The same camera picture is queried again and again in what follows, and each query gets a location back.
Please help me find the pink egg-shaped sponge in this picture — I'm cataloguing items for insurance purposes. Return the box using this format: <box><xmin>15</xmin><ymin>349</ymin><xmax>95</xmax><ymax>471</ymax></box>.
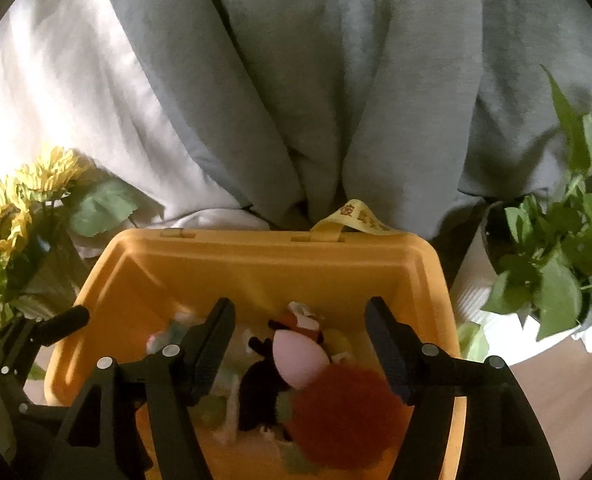
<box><xmin>272</xmin><ymin>329</ymin><xmax>331</xmax><ymax>391</ymax></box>

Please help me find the white soft cloth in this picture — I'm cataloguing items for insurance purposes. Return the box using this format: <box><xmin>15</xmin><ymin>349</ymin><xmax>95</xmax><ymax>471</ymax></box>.
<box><xmin>215</xmin><ymin>372</ymin><xmax>243</xmax><ymax>443</ymax></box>

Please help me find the clear glass vase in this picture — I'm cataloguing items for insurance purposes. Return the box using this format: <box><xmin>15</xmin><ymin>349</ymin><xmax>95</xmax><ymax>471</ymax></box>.
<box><xmin>6</xmin><ymin>240</ymin><xmax>84</xmax><ymax>321</ymax></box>

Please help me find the artificial sunflower bouquet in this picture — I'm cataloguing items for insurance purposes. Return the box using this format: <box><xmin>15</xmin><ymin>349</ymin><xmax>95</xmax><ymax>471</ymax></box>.
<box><xmin>0</xmin><ymin>147</ymin><xmax>141</xmax><ymax>336</ymax></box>

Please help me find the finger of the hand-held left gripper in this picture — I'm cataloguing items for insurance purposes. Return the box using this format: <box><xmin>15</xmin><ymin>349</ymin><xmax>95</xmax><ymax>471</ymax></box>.
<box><xmin>0</xmin><ymin>305</ymin><xmax>90</xmax><ymax>361</ymax></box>
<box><xmin>0</xmin><ymin>360</ymin><xmax>79</xmax><ymax>423</ymax></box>

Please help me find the yellow soft toy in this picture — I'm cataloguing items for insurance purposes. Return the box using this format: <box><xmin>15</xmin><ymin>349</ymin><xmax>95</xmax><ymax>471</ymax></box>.
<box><xmin>323</xmin><ymin>330</ymin><xmax>354</xmax><ymax>363</ymax></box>

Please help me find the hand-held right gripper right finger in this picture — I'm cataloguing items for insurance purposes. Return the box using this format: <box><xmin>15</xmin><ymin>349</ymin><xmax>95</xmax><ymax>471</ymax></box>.
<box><xmin>364</xmin><ymin>296</ymin><xmax>562</xmax><ymax>480</ymax></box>

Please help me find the white sheer curtain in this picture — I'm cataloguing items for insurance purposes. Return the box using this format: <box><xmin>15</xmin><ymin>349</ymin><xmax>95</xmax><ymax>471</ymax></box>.
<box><xmin>0</xmin><ymin>0</ymin><xmax>277</xmax><ymax>233</ymax></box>

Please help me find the grey curtain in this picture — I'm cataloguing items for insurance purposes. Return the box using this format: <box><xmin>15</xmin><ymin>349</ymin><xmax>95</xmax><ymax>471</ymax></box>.
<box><xmin>96</xmin><ymin>0</ymin><xmax>592</xmax><ymax>241</ymax></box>

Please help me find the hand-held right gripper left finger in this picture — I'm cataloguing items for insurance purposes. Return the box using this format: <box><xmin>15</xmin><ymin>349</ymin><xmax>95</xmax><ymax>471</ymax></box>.
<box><xmin>56</xmin><ymin>297</ymin><xmax>237</xmax><ymax>480</ymax></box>

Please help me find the black plush toy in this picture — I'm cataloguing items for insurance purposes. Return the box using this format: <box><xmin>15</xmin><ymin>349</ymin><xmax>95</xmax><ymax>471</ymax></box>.
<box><xmin>238</xmin><ymin>301</ymin><xmax>327</xmax><ymax>433</ymax></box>

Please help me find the green plant in white pot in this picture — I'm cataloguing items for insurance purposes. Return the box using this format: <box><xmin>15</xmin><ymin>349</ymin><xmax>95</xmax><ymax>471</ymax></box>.
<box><xmin>448</xmin><ymin>65</ymin><xmax>592</xmax><ymax>361</ymax></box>

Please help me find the orange plastic storage box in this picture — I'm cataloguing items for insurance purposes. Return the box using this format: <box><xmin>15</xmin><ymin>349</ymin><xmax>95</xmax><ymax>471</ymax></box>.
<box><xmin>43</xmin><ymin>199</ymin><xmax>469</xmax><ymax>480</ymax></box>

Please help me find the red fluffy pom-pom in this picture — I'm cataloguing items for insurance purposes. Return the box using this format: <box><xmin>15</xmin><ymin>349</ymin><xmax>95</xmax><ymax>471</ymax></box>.
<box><xmin>286</xmin><ymin>364</ymin><xmax>417</xmax><ymax>471</ymax></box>

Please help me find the light blue tissue packet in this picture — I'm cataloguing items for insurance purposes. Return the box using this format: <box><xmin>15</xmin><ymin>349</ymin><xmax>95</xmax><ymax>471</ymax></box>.
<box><xmin>148</xmin><ymin>310</ymin><xmax>204</xmax><ymax>356</ymax></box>

